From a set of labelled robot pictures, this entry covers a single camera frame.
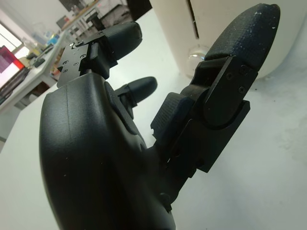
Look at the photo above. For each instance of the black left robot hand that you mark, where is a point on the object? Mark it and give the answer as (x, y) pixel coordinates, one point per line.
(96, 155)

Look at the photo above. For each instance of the person in black trousers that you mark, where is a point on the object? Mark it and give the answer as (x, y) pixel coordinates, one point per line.
(138, 8)

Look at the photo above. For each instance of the white desk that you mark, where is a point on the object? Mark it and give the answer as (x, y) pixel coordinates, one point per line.
(31, 72)

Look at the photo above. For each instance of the white two-slot toaster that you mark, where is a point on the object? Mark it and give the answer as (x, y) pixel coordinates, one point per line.
(239, 31)

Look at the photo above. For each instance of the open laptop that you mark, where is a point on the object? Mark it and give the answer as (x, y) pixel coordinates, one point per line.
(9, 69)

